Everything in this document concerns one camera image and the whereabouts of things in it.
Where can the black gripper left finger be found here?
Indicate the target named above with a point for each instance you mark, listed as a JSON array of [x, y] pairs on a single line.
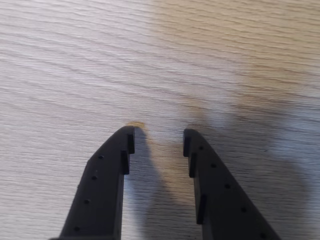
[[100, 190]]

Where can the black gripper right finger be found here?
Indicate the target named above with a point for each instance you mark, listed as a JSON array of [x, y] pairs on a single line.
[[220, 200]]

